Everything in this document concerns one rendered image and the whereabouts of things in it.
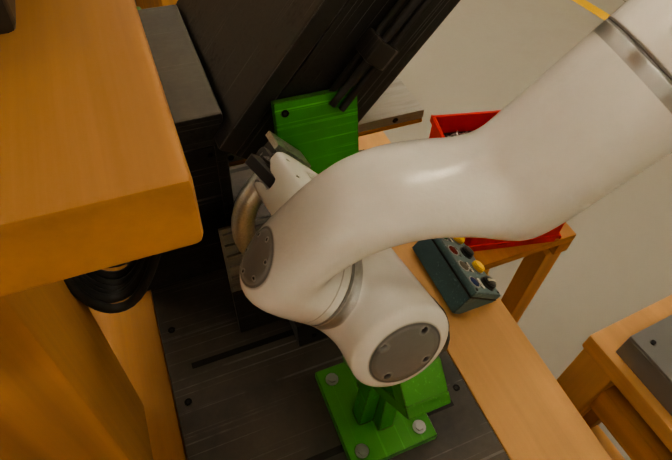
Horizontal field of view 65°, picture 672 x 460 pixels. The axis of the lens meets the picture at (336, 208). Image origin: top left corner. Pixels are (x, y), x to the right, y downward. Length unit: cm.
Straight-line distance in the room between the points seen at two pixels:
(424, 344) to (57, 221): 29
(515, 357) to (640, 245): 167
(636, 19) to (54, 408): 51
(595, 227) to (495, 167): 216
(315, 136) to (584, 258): 179
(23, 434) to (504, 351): 68
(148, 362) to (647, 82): 78
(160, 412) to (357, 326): 53
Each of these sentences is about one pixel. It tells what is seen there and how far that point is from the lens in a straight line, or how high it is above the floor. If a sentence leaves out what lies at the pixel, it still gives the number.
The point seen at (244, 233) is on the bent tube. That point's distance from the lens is 68.
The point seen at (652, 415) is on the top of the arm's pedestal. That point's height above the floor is 84.
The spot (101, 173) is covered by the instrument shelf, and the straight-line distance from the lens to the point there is 22.
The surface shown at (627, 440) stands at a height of 71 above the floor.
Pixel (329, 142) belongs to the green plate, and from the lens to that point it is 72.
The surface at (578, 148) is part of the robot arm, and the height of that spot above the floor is 148.
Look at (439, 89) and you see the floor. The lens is 297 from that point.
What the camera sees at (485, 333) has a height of 90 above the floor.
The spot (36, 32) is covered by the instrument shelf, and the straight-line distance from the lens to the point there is 31.
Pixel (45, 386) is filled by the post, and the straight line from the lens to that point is 50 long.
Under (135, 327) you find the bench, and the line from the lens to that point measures 96.
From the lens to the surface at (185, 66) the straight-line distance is 81.
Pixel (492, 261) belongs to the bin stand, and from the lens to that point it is 116.
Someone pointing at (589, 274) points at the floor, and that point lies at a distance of 233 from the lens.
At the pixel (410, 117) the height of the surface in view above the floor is 112.
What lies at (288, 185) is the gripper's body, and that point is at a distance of 52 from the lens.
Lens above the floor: 168
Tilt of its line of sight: 48 degrees down
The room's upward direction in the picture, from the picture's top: 5 degrees clockwise
